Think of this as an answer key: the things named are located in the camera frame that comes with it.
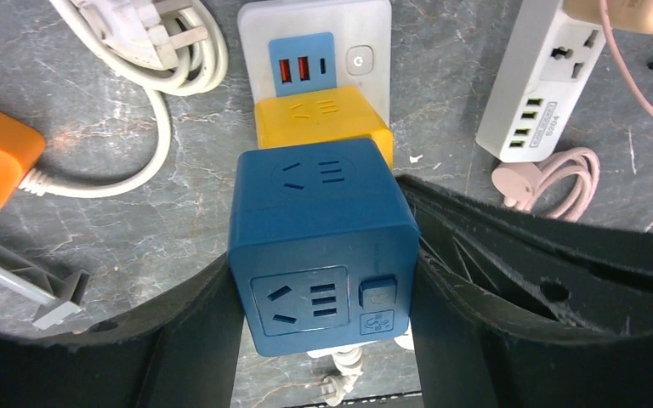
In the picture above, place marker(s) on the orange square plug with cable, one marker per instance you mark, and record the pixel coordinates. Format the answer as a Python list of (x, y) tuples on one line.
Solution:
[(622, 67)]

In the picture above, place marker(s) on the blue cube adapter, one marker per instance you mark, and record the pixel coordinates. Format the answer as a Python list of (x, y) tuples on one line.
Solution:
[(322, 246)]

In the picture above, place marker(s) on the white long power strip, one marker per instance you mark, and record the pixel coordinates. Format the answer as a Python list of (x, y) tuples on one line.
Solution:
[(297, 47)]

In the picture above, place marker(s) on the orange power strip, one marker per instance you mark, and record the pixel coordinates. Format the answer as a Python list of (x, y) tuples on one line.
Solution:
[(0, 152)]

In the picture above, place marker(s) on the white green small power strip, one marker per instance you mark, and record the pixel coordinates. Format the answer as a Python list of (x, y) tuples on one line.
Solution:
[(548, 60)]

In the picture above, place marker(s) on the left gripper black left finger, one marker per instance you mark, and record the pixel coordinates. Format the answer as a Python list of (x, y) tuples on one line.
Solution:
[(179, 349)]

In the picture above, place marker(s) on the orange wooden cube socket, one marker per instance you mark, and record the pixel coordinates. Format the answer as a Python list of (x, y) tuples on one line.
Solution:
[(626, 15)]

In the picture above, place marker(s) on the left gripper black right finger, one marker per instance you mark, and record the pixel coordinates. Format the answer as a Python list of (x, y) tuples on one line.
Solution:
[(475, 349)]

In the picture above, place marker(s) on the yellow cube adapter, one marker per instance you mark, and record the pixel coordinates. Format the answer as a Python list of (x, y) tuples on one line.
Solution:
[(321, 116)]

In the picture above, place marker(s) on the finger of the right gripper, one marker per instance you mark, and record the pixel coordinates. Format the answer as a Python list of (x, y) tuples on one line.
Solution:
[(529, 214), (597, 278)]

